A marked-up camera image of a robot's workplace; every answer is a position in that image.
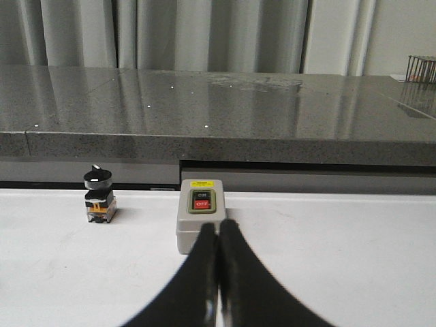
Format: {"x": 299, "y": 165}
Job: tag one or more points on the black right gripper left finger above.
{"x": 190, "y": 297}

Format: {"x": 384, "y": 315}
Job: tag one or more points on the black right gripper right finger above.
{"x": 250, "y": 295}

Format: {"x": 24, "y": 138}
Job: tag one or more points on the grey stone counter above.
{"x": 311, "y": 133}

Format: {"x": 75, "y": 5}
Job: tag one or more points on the grey curtain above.
{"x": 330, "y": 37}

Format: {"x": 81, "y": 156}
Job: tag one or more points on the grey on off switch box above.
{"x": 201, "y": 201}

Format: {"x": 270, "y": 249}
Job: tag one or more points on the black rotary selector switch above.
{"x": 99, "y": 200}

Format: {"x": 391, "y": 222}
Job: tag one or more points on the metal wire rack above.
{"x": 421, "y": 69}

